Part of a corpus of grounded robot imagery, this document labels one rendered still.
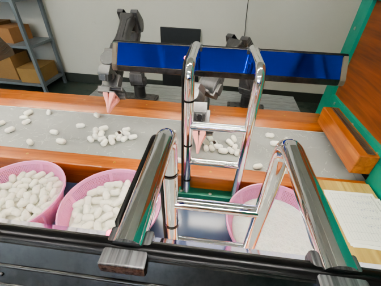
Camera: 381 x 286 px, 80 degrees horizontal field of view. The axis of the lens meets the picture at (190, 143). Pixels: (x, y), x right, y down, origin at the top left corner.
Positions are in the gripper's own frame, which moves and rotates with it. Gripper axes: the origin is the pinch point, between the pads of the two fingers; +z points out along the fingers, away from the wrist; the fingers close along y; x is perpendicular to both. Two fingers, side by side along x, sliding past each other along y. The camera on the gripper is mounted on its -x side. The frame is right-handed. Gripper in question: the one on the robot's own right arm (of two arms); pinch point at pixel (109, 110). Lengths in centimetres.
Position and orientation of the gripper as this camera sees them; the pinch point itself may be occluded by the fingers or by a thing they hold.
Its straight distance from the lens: 97.3
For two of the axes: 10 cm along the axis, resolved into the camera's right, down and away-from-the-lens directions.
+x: 0.5, 2.1, 9.8
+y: 9.9, 0.9, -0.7
